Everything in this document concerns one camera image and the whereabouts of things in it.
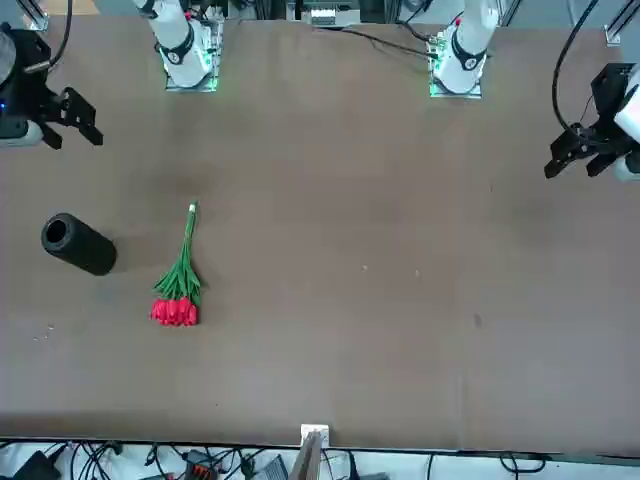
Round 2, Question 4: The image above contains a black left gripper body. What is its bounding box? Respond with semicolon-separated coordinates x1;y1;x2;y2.
582;63;637;151

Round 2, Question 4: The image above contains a white table edge bracket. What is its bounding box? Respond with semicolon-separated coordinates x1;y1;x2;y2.
299;423;331;446

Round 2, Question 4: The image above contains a device with orange ports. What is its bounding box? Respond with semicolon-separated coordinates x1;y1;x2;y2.
182;449;221;480

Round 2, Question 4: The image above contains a black power adapter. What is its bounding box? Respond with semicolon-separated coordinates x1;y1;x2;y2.
12;449;61;480

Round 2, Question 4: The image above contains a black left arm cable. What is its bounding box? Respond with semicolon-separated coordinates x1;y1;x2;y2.
551;0;601;132

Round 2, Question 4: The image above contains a black cable across table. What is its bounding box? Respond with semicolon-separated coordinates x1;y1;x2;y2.
313;24;436;59

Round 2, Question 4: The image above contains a red tulip bouquet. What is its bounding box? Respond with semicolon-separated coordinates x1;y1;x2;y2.
149;200;210;329

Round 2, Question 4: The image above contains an aluminium post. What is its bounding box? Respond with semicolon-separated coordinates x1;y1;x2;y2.
289;432;326;480

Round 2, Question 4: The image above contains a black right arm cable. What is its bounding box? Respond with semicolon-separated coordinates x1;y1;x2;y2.
47;0;75;69

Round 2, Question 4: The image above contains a black cylindrical vase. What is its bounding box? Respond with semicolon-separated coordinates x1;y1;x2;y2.
40;212;118;277

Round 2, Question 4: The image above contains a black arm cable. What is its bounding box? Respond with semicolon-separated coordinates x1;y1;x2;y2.
551;0;601;132
47;0;75;69

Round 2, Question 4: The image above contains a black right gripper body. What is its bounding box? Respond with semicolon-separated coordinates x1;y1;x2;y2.
0;30;64;126

